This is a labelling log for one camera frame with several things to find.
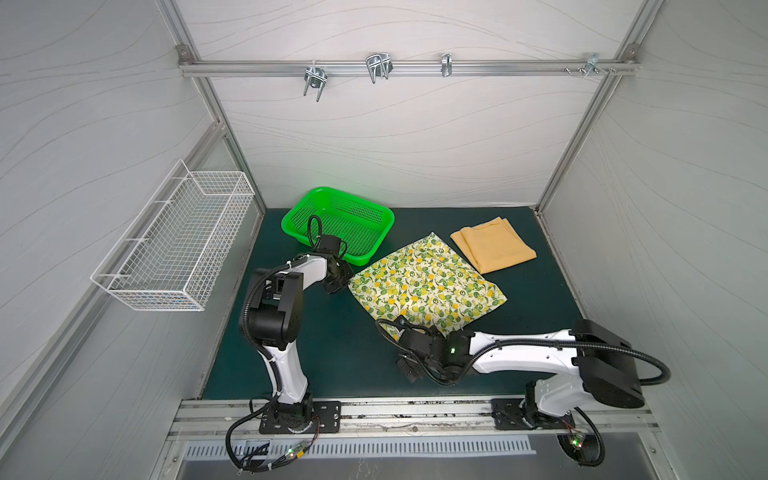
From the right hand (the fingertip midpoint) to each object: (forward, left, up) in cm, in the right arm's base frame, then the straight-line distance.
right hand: (415, 342), depth 81 cm
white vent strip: (-26, +35, -6) cm, 44 cm away
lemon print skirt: (+23, -4, -4) cm, 24 cm away
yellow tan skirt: (+39, -28, -5) cm, 49 cm away
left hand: (+23, +20, -4) cm, 31 cm away
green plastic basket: (+46, +22, -4) cm, 51 cm away
